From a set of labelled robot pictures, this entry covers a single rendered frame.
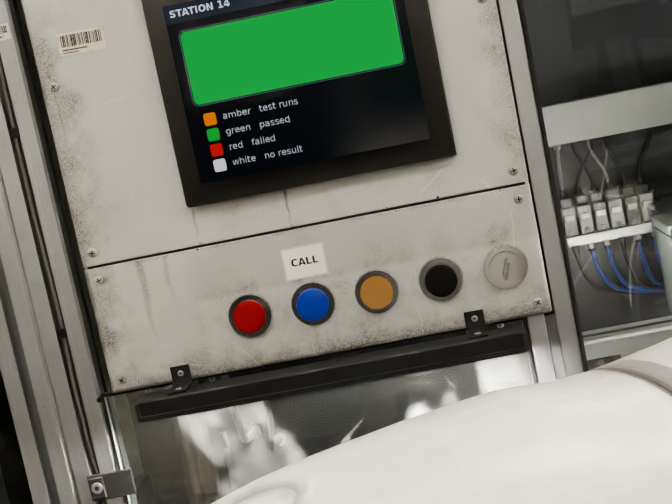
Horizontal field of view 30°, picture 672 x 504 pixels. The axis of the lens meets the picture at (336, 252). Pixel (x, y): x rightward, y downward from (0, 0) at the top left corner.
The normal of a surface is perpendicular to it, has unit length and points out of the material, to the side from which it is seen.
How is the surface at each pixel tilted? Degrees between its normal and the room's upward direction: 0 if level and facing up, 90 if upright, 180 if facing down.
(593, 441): 28
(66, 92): 90
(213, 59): 90
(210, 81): 90
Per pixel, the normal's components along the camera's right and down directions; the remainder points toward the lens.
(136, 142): -0.06, 0.15
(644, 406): 0.01, -0.91
